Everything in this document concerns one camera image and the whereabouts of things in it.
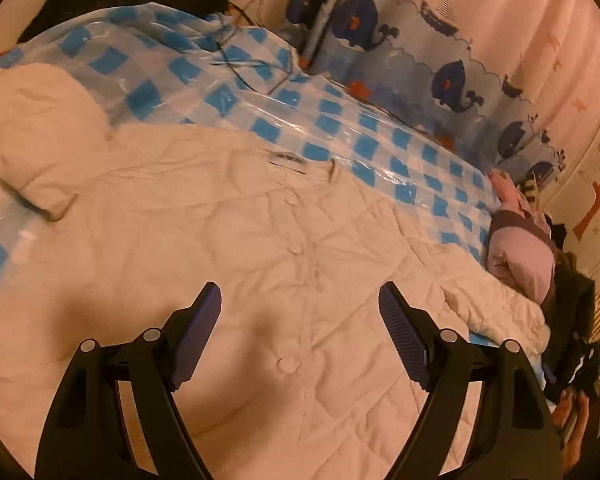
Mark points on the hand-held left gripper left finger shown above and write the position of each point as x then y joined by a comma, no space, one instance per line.
199,332

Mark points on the blue checked plastic sheet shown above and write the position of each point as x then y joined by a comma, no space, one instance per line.
330,110

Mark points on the striped cloth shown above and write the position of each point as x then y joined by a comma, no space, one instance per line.
532,187

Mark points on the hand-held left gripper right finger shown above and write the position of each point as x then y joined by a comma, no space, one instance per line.
402,332

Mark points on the dark clothes heap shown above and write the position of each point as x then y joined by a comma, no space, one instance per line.
575,300

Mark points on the pink clothes pile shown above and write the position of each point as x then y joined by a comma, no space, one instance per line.
525,255

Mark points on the grey rolled mat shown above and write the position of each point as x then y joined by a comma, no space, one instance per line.
325,15

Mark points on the white padded jacket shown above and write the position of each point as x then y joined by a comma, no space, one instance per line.
230,240

